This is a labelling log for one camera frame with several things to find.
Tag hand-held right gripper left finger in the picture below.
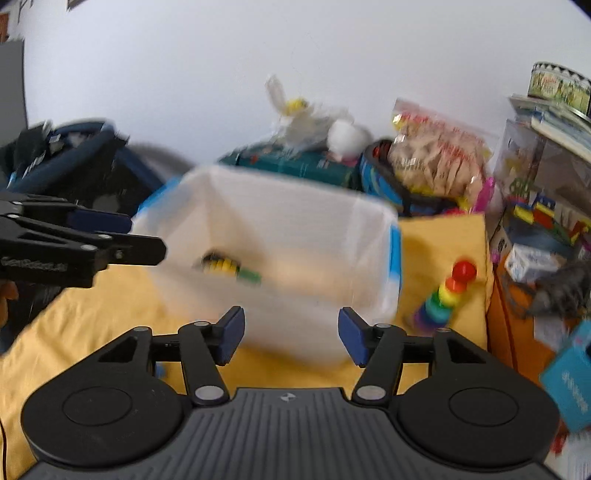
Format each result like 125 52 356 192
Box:
95 305 245 407

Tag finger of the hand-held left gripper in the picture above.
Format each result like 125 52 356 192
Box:
0 217 167 267
0 193 132 234

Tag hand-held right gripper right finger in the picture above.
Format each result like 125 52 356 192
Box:
338 307 490 407

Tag yellow and black toy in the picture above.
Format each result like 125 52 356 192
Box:
199 250 242 274

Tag white plastic storage bin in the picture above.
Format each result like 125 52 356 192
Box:
131 164 402 367

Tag person's left hand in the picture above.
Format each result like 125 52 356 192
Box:
0 281 19 324

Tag dark blue stroller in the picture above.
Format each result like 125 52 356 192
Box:
0 119 160 217

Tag yellow cloth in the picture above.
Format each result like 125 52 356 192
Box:
0 213 491 480

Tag dark grey panel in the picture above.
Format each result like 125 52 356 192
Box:
0 41 25 153

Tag dark green book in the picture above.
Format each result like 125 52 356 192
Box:
218 144 363 189

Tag small white box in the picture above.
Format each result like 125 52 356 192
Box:
504 244 561 283

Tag white paper sheet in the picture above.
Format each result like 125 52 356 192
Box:
533 311 573 354

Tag white ball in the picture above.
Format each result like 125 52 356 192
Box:
327 119 376 161

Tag bag of wooden blocks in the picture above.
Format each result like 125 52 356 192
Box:
387 98 496 208

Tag white plush toy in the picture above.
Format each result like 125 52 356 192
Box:
264 74 356 151

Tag blue cardboard box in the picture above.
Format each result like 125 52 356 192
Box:
539 318 591 433

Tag white wet wipes pack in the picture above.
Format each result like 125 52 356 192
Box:
549 431 591 480

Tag clear plastic toy box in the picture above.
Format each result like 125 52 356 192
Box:
489 119 591 252

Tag stack of books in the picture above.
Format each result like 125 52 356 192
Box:
508 93 591 151

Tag round printed tin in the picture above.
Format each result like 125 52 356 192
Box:
527 61 591 116

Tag rainbow stacking ring toy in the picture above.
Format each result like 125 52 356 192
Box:
405 260 478 334

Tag grey cable bundle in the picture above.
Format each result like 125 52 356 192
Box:
517 258 591 320

